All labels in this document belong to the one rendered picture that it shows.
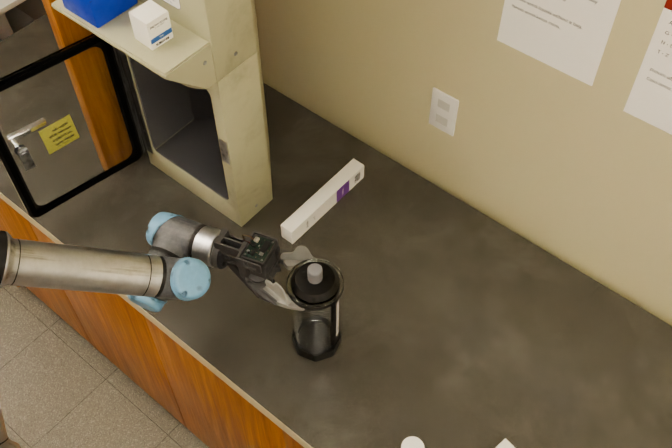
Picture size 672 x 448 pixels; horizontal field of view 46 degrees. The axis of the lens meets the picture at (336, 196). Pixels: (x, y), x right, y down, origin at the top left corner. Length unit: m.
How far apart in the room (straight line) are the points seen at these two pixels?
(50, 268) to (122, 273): 0.12
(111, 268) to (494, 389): 0.81
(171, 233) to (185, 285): 0.19
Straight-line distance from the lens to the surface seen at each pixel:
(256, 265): 1.48
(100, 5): 1.55
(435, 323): 1.76
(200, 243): 1.56
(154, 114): 1.94
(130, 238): 1.94
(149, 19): 1.47
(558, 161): 1.75
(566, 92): 1.62
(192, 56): 1.47
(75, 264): 1.38
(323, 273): 1.49
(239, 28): 1.54
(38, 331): 3.01
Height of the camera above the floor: 2.47
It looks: 51 degrees down
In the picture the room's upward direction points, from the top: straight up
